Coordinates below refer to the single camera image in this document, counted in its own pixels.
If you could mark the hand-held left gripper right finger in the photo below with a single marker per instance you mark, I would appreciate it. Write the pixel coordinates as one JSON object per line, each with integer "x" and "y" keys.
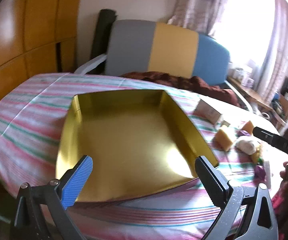
{"x": 214, "y": 182}

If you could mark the white bundle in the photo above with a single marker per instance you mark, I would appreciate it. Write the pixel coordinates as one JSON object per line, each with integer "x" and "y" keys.
{"x": 246, "y": 146}

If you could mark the wooden wardrobe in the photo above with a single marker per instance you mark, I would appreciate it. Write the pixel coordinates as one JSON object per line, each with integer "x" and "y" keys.
{"x": 21, "y": 42}

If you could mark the bright window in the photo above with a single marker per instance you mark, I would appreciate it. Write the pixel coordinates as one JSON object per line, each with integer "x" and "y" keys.
{"x": 243, "y": 20}

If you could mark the black rolled mat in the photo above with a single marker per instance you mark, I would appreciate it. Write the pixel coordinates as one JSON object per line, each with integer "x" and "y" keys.
{"x": 102, "y": 32}

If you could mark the striped bed sheet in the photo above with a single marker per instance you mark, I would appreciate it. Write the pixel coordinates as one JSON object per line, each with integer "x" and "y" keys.
{"x": 29, "y": 115}

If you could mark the white boxes on desk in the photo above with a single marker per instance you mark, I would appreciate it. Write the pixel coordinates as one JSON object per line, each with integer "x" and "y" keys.
{"x": 243, "y": 76}

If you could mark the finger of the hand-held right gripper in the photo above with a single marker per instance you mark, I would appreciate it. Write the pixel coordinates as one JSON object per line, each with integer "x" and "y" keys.
{"x": 276, "y": 141}

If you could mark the white bed rail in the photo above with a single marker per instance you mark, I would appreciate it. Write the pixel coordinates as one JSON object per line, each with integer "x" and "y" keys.
{"x": 91, "y": 63}
{"x": 238, "y": 95}

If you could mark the red clothing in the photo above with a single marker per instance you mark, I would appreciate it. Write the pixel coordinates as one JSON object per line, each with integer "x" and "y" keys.
{"x": 278, "y": 200}

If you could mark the yellow sponge block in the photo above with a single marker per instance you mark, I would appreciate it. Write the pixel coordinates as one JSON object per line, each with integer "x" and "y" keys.
{"x": 224, "y": 138}
{"x": 248, "y": 127}

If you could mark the maroon blanket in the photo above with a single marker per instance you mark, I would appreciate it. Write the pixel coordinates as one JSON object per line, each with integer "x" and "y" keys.
{"x": 184, "y": 82}

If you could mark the cluttered shelf unit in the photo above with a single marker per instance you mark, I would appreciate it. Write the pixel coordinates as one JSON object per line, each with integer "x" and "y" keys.
{"x": 286, "y": 102}

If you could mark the purple item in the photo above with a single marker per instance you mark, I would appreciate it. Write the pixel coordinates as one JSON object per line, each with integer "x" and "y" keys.
{"x": 260, "y": 173}
{"x": 243, "y": 133}

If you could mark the person's right hand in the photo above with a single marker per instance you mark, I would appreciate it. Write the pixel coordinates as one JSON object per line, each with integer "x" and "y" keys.
{"x": 285, "y": 171}

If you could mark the grey yellow blue headboard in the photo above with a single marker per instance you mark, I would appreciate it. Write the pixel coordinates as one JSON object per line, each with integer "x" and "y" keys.
{"x": 174, "y": 47}

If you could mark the cream carton box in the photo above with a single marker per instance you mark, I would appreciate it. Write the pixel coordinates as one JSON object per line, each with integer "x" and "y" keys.
{"x": 207, "y": 111}

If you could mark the wooden desk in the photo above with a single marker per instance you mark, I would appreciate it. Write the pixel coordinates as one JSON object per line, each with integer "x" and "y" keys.
{"x": 256, "y": 97}

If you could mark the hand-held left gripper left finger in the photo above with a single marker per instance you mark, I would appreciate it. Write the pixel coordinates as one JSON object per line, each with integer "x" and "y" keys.
{"x": 76, "y": 180}

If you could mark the patterned curtain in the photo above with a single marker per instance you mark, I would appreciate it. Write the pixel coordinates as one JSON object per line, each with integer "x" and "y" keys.
{"x": 199, "y": 2}
{"x": 278, "y": 50}

